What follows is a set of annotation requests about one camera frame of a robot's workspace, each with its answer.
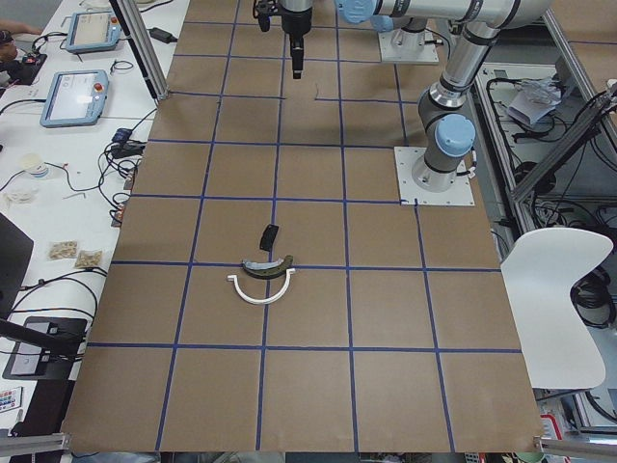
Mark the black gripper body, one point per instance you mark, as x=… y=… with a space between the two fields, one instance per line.
x=294 y=23

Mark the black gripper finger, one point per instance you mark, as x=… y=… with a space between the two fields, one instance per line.
x=301 y=55
x=295 y=58

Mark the black power adapter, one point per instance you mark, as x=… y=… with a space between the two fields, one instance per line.
x=162 y=35

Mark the black flat plate part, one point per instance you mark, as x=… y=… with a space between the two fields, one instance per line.
x=268 y=238

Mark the upper blue teach pendant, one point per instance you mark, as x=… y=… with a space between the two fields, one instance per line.
x=92 y=32

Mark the blue teach pendant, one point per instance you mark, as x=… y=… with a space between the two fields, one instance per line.
x=92 y=32
x=75 y=98

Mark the grey green brake shoe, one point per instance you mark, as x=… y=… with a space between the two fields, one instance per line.
x=267 y=270

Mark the lower blue teach pendant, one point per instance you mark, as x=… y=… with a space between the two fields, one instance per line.
x=75 y=98

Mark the white paper cup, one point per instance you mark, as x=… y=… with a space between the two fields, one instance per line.
x=34 y=165

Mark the white plastic chair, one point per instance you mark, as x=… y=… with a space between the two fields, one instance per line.
x=539 y=273

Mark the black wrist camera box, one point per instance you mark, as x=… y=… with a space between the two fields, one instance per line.
x=263 y=11

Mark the aluminium frame post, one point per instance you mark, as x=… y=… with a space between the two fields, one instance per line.
x=139 y=41

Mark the white curved plastic bracket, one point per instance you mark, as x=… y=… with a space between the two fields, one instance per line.
x=258 y=292

